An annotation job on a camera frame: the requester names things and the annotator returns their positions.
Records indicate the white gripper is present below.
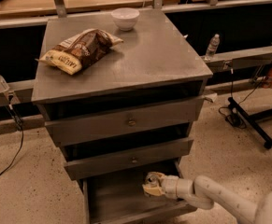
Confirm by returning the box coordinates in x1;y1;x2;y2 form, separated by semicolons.
142;172;193;200

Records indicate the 7up soda can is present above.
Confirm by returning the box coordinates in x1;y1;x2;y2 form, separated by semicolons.
145;174;159;188

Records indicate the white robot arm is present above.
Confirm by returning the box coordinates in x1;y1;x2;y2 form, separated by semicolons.
142;172;272;224

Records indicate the bottom grey drawer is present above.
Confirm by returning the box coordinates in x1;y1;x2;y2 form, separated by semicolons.
84;160;196;224

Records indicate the grey drawer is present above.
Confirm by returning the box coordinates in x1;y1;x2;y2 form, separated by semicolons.
64;137;193;180
84;160;196;224
46;96;204;147

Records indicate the middle grey drawer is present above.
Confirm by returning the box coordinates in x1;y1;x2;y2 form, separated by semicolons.
64;137;193;180

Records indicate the grey wooden drawer cabinet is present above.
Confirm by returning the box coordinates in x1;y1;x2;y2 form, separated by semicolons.
31;8;214;224

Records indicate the top grey drawer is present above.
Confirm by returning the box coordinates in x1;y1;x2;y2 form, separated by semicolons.
46;96;204;147

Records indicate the black stand base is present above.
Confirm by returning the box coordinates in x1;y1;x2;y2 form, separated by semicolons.
228;97;272;149

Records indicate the clear water bottle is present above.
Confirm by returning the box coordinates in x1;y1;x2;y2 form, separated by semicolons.
204;34;220;61

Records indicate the brown chip bag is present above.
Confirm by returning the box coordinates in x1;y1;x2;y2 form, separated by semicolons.
38;29;123;75

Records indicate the white ceramic bowl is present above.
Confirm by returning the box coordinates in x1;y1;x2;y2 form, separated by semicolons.
111;7;140;31

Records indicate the black floor cable left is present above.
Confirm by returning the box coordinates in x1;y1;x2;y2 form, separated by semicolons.
0;104;25;189

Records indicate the grey metal rail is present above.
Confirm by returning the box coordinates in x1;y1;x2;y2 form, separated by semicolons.
0;46;272;107

